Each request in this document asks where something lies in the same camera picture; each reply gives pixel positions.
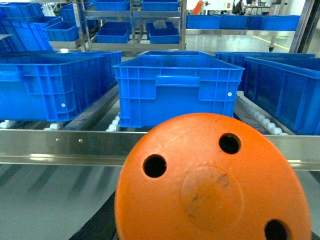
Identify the orange cylindrical cap 4680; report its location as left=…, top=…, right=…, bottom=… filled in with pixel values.
left=114, top=113, right=312, bottom=240

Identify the blue bin left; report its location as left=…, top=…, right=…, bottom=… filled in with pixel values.
left=0, top=51, right=122, bottom=122

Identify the blue bin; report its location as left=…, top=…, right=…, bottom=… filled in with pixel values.
left=114, top=54, right=245, bottom=128
left=215, top=51, right=320, bottom=136
left=0, top=51, right=122, bottom=122

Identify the blue bin right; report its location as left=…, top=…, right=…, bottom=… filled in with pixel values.
left=215, top=51, right=320, bottom=136

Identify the steel shelf rack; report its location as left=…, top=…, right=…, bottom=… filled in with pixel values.
left=0, top=0, right=320, bottom=172

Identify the blue bin centre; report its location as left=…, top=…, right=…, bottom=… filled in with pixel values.
left=114, top=54, right=245, bottom=128

